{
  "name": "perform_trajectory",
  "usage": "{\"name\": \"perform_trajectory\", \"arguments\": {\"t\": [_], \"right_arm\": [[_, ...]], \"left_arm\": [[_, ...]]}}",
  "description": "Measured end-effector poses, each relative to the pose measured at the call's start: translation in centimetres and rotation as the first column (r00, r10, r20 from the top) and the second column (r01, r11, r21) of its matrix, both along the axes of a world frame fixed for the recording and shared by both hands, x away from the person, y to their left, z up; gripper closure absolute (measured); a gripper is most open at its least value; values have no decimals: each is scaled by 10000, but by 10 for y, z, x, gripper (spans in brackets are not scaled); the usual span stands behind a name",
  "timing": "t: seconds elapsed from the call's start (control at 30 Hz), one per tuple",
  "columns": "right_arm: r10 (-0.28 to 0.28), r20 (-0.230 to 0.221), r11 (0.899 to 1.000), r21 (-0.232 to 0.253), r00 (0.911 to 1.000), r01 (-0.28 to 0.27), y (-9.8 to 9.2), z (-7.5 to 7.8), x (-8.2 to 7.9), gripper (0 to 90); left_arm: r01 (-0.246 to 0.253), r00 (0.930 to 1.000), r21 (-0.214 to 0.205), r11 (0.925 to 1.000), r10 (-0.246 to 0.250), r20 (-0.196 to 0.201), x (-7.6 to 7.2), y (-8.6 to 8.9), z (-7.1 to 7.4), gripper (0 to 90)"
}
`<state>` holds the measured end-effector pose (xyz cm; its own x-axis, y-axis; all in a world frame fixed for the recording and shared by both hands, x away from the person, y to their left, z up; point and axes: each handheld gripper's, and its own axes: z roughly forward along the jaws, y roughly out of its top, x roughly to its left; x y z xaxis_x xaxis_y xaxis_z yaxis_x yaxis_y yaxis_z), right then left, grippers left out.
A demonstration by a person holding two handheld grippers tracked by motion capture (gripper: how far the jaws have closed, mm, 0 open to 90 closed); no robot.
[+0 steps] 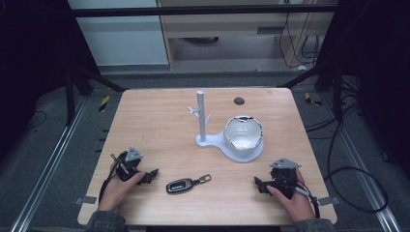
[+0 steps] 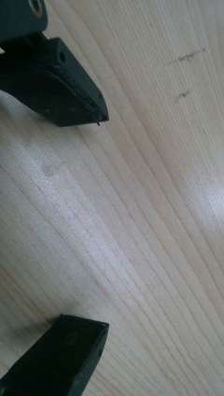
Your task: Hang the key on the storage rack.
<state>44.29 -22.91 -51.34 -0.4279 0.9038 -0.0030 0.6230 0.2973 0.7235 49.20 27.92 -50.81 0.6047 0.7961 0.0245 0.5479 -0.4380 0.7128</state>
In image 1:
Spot white cabinet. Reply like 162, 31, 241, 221
67, 0, 170, 68

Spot yellow black striped tape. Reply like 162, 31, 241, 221
98, 95, 111, 113
304, 92, 324, 107

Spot person's left hand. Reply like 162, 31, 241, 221
98, 162, 147, 213

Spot black car key with ring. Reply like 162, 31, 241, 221
165, 174, 213, 194

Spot hanging black cables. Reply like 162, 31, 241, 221
278, 0, 322, 70

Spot wooden desk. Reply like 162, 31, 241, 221
156, 0, 340, 71

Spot grey key stand with tray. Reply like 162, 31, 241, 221
188, 90, 265, 164

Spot right hand-held gripper cable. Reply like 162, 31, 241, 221
283, 178, 321, 220

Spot person's right hand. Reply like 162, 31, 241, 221
266, 168, 316, 223

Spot grey table bracket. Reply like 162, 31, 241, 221
317, 195, 341, 207
74, 195, 98, 206

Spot white bowl with dark rim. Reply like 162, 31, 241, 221
222, 115, 264, 151

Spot black curtain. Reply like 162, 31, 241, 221
0, 0, 101, 162
315, 0, 410, 178

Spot black metal stand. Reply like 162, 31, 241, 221
64, 61, 129, 128
278, 57, 347, 124

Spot black looped floor cable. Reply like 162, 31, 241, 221
304, 112, 390, 215

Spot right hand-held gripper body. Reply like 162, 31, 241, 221
269, 158, 303, 200

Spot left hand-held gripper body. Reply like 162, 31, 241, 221
110, 146, 145, 183

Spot metal floor rail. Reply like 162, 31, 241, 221
318, 93, 404, 232
9, 96, 89, 232

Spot black horizontal frame bar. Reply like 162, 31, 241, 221
69, 3, 339, 18

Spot hand-held gripper cable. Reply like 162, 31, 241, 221
98, 154, 119, 205
283, 178, 321, 220

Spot left hand-held gripper cable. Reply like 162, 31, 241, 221
98, 154, 119, 205

